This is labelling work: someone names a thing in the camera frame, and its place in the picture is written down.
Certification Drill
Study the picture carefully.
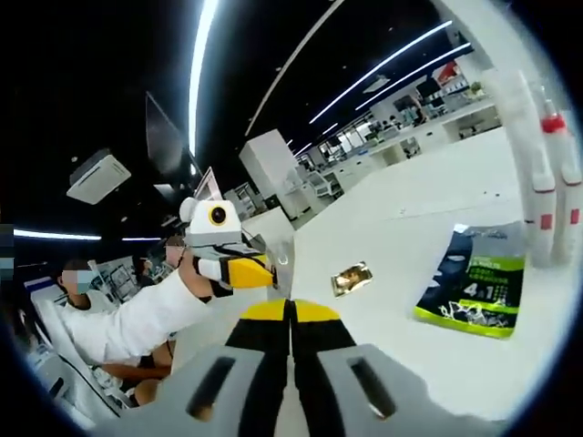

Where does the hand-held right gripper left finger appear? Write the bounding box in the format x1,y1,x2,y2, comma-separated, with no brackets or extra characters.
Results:
97,298,292,437

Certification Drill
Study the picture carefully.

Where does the ceiling air conditioner unit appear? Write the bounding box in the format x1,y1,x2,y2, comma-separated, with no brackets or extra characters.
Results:
66,147,133,206

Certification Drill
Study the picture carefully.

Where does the green black skincare mask packet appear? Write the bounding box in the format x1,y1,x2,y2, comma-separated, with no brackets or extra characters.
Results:
413,222,528,340

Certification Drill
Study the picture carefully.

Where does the white skincare tube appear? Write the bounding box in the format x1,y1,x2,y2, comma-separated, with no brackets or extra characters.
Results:
494,67,559,269

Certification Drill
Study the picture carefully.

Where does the black hanging screen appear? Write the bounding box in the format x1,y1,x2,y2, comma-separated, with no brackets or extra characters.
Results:
145,90,192,177

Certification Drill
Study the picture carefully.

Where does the white skincare bottle red square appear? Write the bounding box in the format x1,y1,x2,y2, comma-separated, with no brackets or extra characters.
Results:
527,136,561,269
553,131,583,265

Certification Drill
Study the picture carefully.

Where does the thin ceiling light strip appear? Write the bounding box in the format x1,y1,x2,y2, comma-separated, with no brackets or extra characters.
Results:
354,43,473,113
309,20,455,127

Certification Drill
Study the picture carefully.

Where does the gold skincare sachet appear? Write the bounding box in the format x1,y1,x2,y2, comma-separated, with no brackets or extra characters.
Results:
330,259,375,300

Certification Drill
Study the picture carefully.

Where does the white office counter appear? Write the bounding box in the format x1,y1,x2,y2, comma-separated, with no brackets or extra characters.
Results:
295,97,506,201

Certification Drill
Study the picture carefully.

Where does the open laptop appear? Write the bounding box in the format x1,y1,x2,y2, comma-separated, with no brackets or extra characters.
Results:
193,166,227,204

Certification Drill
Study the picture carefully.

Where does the wide ceiling light strip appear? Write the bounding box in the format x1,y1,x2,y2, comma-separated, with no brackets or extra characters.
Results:
188,0,220,158

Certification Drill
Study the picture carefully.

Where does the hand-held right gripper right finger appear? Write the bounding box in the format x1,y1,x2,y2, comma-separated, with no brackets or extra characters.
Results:
291,298,502,437

